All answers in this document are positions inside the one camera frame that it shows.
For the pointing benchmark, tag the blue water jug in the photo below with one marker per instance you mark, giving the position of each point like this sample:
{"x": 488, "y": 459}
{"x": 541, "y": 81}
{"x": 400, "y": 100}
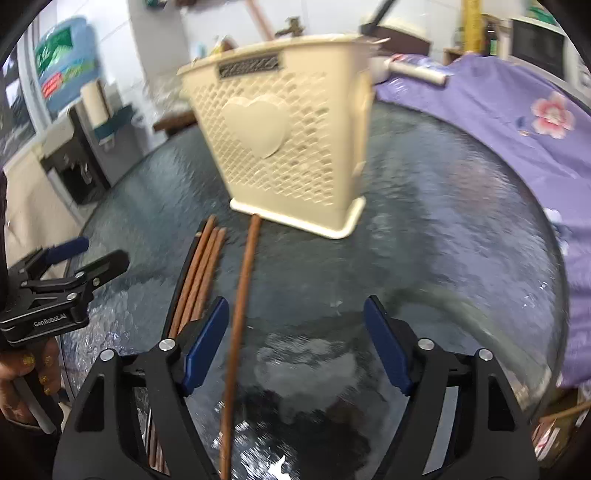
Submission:
{"x": 67, "y": 64}

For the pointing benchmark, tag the water dispenser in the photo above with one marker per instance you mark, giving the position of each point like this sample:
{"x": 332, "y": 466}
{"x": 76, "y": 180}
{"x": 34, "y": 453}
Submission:
{"x": 74, "y": 161}

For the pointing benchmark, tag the clear plastic bag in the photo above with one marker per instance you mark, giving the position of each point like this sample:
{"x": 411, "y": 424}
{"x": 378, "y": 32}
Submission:
{"x": 168, "y": 99}

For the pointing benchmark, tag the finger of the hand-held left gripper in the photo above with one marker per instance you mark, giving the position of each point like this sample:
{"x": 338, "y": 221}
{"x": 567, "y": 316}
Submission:
{"x": 104, "y": 270}
{"x": 69, "y": 249}

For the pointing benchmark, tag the brown wooden chopstick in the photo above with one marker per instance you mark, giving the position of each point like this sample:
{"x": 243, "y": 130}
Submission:
{"x": 201, "y": 277}
{"x": 242, "y": 323}
{"x": 210, "y": 277}
{"x": 197, "y": 263}
{"x": 259, "y": 21}

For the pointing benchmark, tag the wooden counter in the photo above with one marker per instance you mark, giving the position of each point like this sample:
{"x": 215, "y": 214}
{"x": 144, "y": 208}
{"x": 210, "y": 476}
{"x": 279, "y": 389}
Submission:
{"x": 178, "y": 122}

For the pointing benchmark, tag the bronze faucet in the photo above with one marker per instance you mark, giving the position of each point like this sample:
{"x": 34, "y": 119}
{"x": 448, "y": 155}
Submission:
{"x": 288, "y": 25}

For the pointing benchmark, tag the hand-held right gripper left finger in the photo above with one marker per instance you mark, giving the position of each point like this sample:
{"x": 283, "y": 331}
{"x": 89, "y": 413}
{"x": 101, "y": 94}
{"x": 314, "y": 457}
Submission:
{"x": 205, "y": 346}

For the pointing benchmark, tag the brown glass bottle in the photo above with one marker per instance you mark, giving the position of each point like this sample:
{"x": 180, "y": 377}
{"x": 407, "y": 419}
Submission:
{"x": 491, "y": 41}

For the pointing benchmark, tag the white microwave oven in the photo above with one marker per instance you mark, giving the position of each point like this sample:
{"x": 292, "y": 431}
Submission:
{"x": 538, "y": 48}

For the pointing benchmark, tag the green instant noodle bowl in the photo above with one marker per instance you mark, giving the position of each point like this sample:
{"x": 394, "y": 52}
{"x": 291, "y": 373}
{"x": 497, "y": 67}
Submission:
{"x": 540, "y": 10}

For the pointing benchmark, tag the cream plastic utensil holder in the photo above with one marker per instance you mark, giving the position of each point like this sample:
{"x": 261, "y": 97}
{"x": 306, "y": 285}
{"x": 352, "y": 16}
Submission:
{"x": 277, "y": 138}

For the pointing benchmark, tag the person's left hand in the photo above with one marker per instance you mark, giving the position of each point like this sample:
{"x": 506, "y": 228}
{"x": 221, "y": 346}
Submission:
{"x": 46, "y": 369}

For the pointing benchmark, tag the printed cardboard box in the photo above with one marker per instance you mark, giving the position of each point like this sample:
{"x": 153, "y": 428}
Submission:
{"x": 561, "y": 434}

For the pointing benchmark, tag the yellow wrap roll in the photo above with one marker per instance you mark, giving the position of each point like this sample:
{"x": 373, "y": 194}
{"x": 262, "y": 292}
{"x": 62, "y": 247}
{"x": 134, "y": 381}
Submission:
{"x": 472, "y": 25}

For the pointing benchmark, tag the teal cup holder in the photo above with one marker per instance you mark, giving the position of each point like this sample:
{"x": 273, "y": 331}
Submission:
{"x": 113, "y": 124}

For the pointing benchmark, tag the small wooden crate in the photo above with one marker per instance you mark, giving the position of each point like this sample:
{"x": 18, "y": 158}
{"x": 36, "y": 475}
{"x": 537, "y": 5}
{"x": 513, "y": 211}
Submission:
{"x": 453, "y": 55}

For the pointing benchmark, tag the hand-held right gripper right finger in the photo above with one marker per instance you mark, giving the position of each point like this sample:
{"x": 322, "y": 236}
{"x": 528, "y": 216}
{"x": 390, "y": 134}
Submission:
{"x": 385, "y": 341}

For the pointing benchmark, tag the purple floral cloth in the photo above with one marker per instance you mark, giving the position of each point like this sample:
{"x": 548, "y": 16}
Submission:
{"x": 485, "y": 120}

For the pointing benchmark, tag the cream pan with lid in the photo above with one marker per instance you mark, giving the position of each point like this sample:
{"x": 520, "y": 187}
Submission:
{"x": 415, "y": 71}

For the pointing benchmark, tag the white paper cup stack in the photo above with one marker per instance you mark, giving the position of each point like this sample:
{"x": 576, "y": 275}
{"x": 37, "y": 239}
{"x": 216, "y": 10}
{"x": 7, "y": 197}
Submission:
{"x": 96, "y": 104}

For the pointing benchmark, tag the brown and white rice cooker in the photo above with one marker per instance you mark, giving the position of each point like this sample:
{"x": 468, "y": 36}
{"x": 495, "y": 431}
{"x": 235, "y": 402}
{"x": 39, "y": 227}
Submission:
{"x": 406, "y": 34}

